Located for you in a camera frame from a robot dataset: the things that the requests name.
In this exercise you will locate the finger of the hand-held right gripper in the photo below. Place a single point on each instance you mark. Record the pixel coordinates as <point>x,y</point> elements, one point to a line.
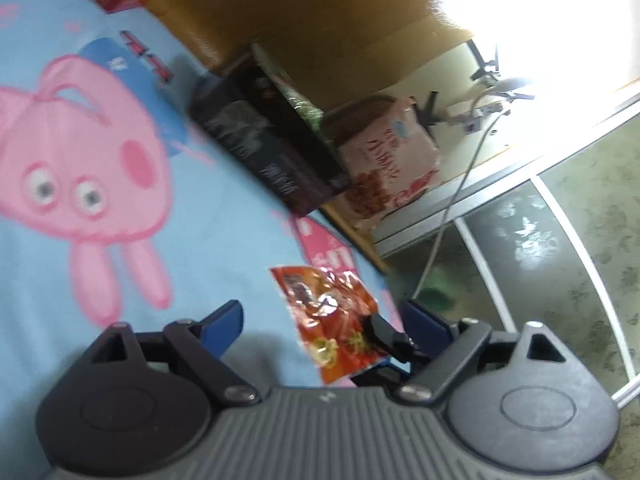
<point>387,335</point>
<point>385,374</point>

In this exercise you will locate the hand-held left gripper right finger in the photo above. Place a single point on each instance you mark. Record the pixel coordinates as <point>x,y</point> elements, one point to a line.
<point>427,325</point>

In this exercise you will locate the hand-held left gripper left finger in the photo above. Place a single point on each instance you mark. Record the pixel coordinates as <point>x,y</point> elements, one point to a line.
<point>222,325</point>

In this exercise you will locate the red orange snack packet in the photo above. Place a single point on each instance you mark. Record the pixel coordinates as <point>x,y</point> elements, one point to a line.
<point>325,320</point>

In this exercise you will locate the blurred green object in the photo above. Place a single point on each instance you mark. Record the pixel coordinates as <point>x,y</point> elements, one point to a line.
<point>437,290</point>

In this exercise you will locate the printed cartoon blanket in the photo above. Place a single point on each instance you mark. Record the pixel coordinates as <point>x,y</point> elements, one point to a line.
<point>210,240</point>

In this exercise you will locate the pink snack bag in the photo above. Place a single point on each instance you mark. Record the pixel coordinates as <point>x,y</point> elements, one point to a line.
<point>395,160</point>

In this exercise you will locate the frosted glass sliding door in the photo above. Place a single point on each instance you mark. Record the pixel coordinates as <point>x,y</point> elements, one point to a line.
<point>575,240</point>

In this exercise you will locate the dark snack box green top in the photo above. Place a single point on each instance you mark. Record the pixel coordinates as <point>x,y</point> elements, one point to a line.
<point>265,145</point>

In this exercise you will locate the black clamp stand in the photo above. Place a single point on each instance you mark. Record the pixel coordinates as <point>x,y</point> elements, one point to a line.
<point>427,110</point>

